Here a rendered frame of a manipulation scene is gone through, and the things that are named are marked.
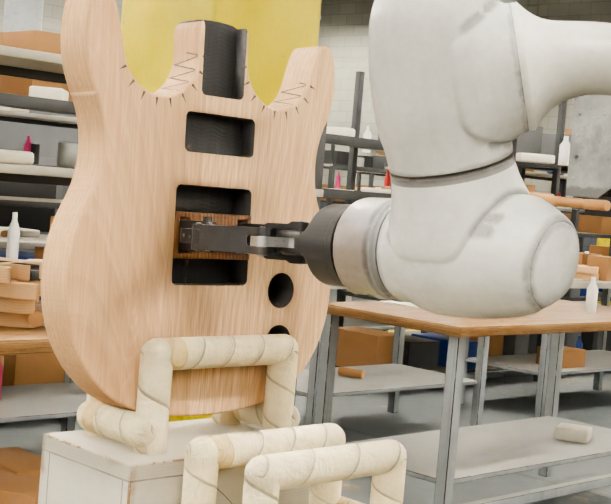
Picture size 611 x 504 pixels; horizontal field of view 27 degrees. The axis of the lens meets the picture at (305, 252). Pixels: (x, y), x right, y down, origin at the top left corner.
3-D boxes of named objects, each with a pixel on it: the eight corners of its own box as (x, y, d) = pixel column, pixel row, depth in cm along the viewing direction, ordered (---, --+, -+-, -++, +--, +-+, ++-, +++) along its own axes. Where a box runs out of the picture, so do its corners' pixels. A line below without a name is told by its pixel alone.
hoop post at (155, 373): (152, 446, 123) (159, 351, 123) (172, 453, 121) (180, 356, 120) (126, 449, 121) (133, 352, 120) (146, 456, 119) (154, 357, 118)
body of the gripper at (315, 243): (326, 288, 110) (254, 280, 116) (390, 288, 116) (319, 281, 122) (331, 202, 109) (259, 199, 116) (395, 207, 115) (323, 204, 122)
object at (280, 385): (276, 432, 135) (283, 346, 134) (297, 438, 133) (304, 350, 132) (254, 435, 133) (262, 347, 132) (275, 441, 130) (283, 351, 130)
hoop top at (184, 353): (282, 360, 135) (285, 331, 135) (303, 365, 132) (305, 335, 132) (132, 369, 120) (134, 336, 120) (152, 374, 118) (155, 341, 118)
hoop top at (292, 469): (387, 467, 124) (390, 435, 124) (412, 474, 121) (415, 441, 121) (235, 489, 109) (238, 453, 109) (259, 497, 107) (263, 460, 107)
